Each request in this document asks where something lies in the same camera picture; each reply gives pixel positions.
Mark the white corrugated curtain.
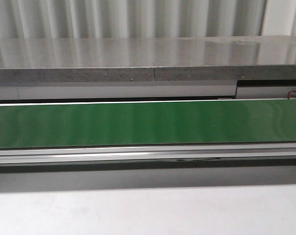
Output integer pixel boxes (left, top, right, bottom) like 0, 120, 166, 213
0, 0, 296, 38

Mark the grey stone countertop slab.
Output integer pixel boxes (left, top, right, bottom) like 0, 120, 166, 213
0, 36, 296, 84

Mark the aluminium conveyor frame rail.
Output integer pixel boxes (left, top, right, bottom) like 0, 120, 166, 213
0, 142, 296, 166

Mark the green conveyor belt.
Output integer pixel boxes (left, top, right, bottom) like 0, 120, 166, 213
0, 99, 296, 149

